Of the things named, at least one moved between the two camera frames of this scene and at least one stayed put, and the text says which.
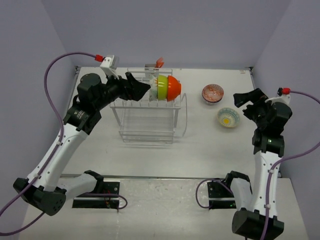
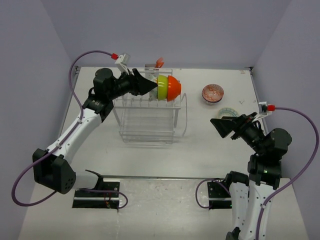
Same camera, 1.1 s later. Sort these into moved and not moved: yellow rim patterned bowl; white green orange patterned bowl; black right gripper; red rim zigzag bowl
Moved: black right gripper
Not moved: yellow rim patterned bowl; white green orange patterned bowl; red rim zigzag bowl
